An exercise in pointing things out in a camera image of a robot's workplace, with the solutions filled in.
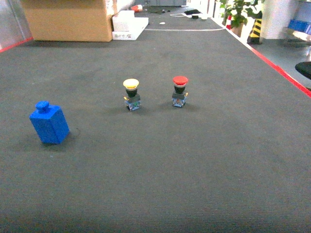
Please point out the blue block part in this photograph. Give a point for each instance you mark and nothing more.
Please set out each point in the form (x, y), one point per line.
(49, 122)

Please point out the yellow mushroom push button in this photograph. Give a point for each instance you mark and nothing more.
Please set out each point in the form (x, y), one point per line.
(132, 100)

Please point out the red mushroom push button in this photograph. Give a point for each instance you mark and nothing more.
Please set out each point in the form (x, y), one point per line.
(179, 95)

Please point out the white flat carton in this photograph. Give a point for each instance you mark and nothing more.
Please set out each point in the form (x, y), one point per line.
(138, 26)

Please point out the small white carton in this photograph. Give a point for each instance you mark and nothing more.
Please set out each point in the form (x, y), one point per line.
(123, 20)

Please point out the red white traffic cone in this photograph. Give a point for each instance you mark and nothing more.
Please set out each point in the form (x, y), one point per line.
(228, 22)

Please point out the large cardboard box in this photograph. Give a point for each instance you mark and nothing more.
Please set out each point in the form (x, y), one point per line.
(70, 20)

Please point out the yellow black striped cone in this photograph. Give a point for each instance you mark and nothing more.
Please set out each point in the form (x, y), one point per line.
(254, 36)

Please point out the potted green plant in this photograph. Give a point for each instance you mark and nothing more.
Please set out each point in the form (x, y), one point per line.
(240, 11)

